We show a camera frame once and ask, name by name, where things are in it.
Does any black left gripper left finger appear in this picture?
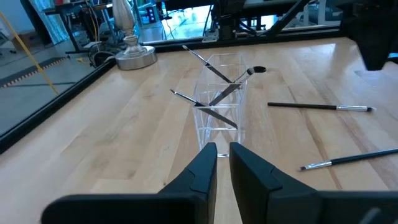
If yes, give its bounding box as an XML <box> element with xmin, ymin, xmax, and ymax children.
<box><xmin>41</xmin><ymin>142</ymin><xmax>218</xmax><ymax>224</ymax></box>

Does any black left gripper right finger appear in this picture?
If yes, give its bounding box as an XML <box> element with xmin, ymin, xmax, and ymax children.
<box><xmin>229</xmin><ymin>142</ymin><xmax>398</xmax><ymax>224</ymax></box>

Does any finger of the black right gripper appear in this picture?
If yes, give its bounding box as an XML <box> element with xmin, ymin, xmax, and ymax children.
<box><xmin>354</xmin><ymin>33</ymin><xmax>377</xmax><ymax>71</ymax></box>
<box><xmin>374</xmin><ymin>36</ymin><xmax>397</xmax><ymax>71</ymax></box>

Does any black makeup brush silver ferrule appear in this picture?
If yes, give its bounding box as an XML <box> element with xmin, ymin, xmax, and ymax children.
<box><xmin>169</xmin><ymin>88</ymin><xmax>239</xmax><ymax>130</ymax></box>
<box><xmin>299</xmin><ymin>147</ymin><xmax>398</xmax><ymax>172</ymax></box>
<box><xmin>182</xmin><ymin>44</ymin><xmax>234</xmax><ymax>84</ymax></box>
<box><xmin>267</xmin><ymin>101</ymin><xmax>377</xmax><ymax>113</ymax></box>

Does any clear acrylic brush organizer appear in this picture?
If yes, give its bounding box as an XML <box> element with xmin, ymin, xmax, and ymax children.
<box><xmin>192</xmin><ymin>52</ymin><xmax>249</xmax><ymax>158</ymax></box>

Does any black fluffy-head makeup brush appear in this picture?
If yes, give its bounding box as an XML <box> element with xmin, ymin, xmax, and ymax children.
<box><xmin>208</xmin><ymin>65</ymin><xmax>267</xmax><ymax>107</ymax></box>

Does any white shade silver table lamp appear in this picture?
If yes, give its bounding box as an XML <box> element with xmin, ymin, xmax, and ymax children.
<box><xmin>111</xmin><ymin>0</ymin><xmax>159</xmax><ymax>71</ymax></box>

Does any crinkled silver sheet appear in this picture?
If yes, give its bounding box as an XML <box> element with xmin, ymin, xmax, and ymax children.
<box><xmin>29</xmin><ymin>0</ymin><xmax>69</xmax><ymax>44</ymax></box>

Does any dark workbench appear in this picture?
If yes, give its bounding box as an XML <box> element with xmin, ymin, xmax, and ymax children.
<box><xmin>43</xmin><ymin>0</ymin><xmax>113</xmax><ymax>52</ymax></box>

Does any black aluminium table frame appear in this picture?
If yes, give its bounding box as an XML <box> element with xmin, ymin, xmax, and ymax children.
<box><xmin>0</xmin><ymin>23</ymin><xmax>398</xmax><ymax>155</ymax></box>

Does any yellow hanging cable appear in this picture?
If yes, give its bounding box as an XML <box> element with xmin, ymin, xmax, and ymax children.
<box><xmin>0</xmin><ymin>11</ymin><xmax>60</xmax><ymax>96</ymax></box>

